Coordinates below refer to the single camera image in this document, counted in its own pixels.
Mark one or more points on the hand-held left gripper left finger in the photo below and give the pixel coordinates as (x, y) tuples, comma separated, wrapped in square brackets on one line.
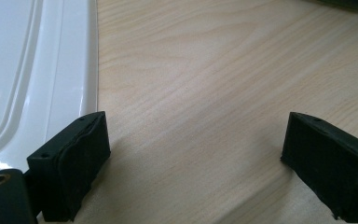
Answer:
[(71, 168)]

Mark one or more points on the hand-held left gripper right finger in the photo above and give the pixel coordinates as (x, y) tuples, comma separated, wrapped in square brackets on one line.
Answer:
[(335, 165)]

